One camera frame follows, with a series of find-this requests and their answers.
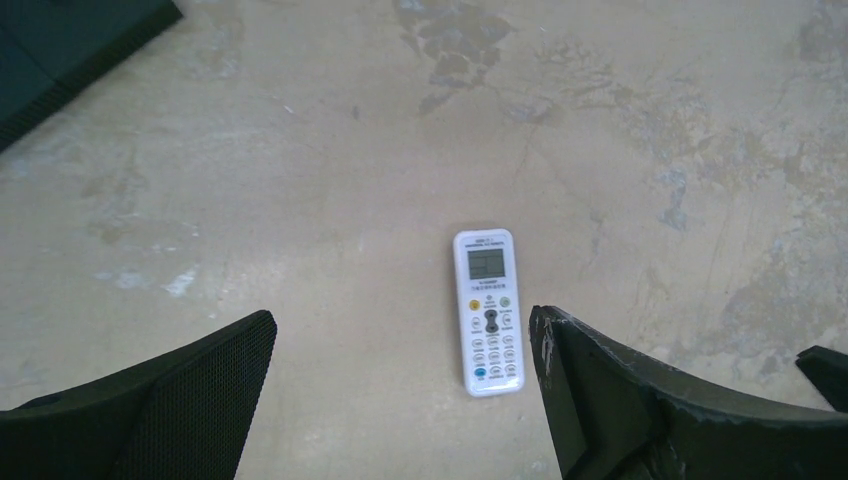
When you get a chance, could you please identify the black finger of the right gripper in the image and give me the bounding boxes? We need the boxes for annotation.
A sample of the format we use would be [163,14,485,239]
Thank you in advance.
[795,346,847,412]

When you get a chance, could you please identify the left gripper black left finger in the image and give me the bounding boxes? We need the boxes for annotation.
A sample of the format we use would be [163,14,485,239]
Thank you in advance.
[1,310,277,479]

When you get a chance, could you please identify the black square tray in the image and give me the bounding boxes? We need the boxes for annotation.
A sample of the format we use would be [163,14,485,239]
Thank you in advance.
[1,0,183,150]

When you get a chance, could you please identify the grey remote control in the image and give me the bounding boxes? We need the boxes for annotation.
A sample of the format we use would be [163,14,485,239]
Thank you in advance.
[452,228,525,398]

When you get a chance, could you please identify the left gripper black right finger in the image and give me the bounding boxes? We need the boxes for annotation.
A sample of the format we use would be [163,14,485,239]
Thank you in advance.
[528,306,847,479]

